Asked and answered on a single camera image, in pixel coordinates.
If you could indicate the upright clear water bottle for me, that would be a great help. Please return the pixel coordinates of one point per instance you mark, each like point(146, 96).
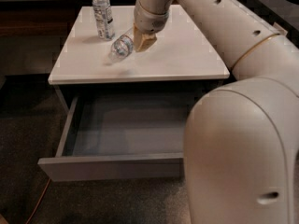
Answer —
point(104, 19)

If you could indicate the clear water bottle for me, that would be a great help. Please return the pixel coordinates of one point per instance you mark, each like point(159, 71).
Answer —
point(104, 19)
point(122, 47)

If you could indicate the white-topped grey drawer cabinet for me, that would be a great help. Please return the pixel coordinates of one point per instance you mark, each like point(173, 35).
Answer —
point(180, 53)

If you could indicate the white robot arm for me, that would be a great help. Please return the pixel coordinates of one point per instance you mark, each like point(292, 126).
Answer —
point(241, 140)

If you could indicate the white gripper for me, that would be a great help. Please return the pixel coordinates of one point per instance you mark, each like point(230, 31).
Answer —
point(149, 21)

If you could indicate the white wall outlet plate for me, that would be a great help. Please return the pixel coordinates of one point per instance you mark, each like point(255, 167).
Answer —
point(280, 29)

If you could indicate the grey top drawer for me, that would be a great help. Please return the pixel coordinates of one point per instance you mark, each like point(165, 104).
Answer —
point(121, 137)

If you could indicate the dark counter cabinet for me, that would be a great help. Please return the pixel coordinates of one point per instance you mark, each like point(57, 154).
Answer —
point(283, 12)

